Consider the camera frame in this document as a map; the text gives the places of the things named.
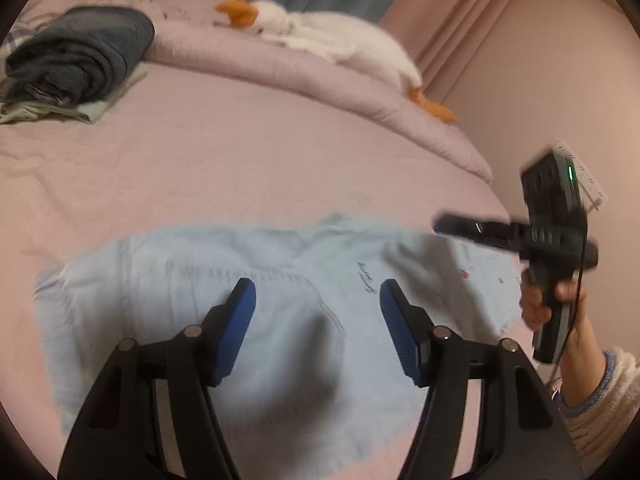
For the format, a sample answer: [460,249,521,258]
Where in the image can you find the dark blue folded jeans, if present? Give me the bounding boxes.
[5,6,156,108]

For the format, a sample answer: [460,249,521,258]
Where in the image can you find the person's right hand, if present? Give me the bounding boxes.
[519,280,593,333]

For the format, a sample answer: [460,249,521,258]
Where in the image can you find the white goose plush toy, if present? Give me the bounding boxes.
[215,0,458,123]

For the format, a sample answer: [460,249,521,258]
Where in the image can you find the white power strip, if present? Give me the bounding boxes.
[550,140,609,209]

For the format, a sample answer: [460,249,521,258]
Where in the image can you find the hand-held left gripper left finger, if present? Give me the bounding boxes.
[57,277,258,480]

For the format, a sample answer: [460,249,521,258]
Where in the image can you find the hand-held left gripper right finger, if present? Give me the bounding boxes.
[379,279,586,480]

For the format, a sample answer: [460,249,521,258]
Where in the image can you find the pale green folded cloth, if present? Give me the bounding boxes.
[0,62,149,126]

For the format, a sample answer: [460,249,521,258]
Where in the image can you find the light blue pants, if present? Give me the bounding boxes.
[34,212,523,480]

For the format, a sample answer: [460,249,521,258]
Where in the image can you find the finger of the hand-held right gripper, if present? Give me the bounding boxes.
[432,214,523,252]

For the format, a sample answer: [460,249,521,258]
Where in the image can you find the pink duvet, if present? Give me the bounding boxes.
[10,0,493,186]

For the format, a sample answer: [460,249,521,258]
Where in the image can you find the person's right forearm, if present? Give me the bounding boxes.
[550,310,640,468]

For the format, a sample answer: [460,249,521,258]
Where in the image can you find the blue plaid cloth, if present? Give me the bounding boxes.
[0,22,36,58]

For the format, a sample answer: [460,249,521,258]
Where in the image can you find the pink curtain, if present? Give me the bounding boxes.
[377,0,536,106]

